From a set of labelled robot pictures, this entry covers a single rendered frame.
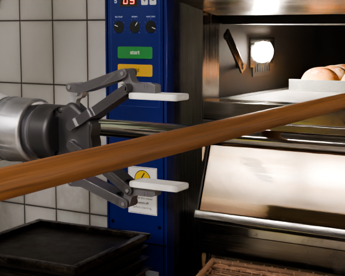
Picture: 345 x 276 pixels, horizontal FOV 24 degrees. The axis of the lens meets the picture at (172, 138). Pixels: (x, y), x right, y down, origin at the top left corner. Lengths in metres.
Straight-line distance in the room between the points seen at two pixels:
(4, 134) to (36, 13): 0.88
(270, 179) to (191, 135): 0.66
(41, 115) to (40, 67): 0.88
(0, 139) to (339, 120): 0.72
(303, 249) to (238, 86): 0.42
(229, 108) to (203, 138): 0.64
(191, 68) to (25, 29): 0.46
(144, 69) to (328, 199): 0.48
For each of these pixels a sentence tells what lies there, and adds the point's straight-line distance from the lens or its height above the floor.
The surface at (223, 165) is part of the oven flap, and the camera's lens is 1.69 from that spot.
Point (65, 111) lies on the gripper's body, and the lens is 1.05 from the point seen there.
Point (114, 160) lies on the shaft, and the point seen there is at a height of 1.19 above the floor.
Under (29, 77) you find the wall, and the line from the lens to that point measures 1.95.
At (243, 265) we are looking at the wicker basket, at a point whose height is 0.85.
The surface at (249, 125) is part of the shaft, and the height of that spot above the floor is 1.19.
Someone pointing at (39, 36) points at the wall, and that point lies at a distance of 1.93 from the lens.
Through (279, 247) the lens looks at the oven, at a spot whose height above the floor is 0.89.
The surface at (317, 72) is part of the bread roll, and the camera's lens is 1.98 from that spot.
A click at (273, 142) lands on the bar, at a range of 1.21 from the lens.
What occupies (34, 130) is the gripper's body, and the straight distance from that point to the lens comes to 1.06.
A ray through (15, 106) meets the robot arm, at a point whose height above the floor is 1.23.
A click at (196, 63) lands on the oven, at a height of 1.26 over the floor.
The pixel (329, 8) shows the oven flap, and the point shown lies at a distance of 1.55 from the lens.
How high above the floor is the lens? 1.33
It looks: 8 degrees down
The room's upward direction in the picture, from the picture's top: straight up
